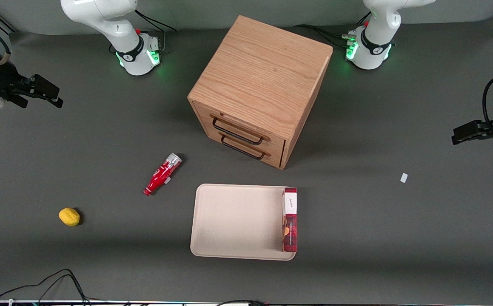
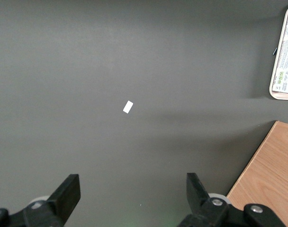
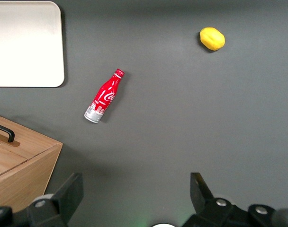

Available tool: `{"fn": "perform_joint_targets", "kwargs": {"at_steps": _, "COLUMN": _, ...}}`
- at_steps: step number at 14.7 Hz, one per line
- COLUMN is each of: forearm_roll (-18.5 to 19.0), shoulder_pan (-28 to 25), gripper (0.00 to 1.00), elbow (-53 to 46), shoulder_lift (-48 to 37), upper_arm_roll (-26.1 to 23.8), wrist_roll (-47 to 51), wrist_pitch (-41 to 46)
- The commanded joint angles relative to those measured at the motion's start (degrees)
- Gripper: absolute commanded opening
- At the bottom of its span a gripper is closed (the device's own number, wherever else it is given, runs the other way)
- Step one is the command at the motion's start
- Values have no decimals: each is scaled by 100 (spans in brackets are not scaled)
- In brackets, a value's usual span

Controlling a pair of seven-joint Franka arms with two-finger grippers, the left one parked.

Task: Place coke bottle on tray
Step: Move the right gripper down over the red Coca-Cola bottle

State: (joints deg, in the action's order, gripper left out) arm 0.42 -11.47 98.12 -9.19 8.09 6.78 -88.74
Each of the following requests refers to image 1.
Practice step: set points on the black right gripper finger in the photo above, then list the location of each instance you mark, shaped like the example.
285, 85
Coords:
58, 102
45, 87

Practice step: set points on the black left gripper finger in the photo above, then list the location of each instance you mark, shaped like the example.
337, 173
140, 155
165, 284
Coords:
467, 138
469, 126

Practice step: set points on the red coke bottle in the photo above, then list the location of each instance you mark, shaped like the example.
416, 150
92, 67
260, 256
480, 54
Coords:
160, 175

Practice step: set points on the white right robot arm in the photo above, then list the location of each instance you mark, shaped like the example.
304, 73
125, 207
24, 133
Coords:
118, 29

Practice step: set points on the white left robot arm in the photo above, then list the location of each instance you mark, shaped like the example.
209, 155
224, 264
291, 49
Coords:
371, 42

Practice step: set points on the beige plastic tray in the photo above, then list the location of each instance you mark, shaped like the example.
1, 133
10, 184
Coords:
237, 221

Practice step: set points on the small white paper scrap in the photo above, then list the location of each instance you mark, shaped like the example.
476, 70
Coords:
404, 177

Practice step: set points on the yellow lemon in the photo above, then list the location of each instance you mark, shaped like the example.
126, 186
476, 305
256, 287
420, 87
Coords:
69, 216

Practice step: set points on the wooden drawer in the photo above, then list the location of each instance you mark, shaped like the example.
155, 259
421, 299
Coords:
233, 123
246, 148

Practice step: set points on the red snack box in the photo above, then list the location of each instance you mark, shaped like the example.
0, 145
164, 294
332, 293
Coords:
289, 225

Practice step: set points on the wooden drawer cabinet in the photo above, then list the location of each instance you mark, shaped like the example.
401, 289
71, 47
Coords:
263, 76

